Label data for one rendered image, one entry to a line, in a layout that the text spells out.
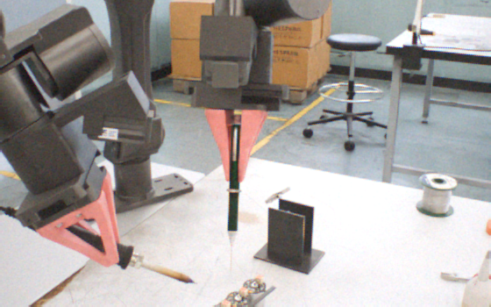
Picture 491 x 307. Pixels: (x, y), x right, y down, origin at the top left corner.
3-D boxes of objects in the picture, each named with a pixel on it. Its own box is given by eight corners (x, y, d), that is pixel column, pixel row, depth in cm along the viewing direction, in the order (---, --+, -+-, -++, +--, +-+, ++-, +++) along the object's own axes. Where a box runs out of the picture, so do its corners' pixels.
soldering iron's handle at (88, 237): (126, 260, 52) (5, 214, 49) (135, 242, 52) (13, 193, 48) (124, 274, 50) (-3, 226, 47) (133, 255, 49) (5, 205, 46)
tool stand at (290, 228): (288, 266, 76) (251, 201, 76) (343, 247, 70) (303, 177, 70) (270, 286, 72) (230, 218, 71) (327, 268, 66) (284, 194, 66)
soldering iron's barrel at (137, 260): (185, 282, 53) (127, 260, 52) (192, 270, 53) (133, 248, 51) (186, 290, 52) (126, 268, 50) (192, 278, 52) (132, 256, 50)
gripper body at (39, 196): (105, 156, 52) (65, 94, 50) (89, 201, 43) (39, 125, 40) (51, 185, 53) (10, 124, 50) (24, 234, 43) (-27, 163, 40)
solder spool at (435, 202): (423, 196, 89) (426, 169, 87) (458, 206, 85) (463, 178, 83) (409, 210, 84) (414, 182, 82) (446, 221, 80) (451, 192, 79)
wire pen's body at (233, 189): (241, 229, 55) (246, 124, 54) (238, 232, 53) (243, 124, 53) (226, 228, 55) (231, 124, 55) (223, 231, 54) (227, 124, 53)
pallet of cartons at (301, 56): (167, 90, 435) (164, 1, 409) (208, 70, 504) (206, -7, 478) (308, 105, 395) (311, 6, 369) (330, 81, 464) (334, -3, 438)
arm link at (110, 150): (165, 122, 83) (148, 113, 88) (114, 133, 78) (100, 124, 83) (167, 159, 86) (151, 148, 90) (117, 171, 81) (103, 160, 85)
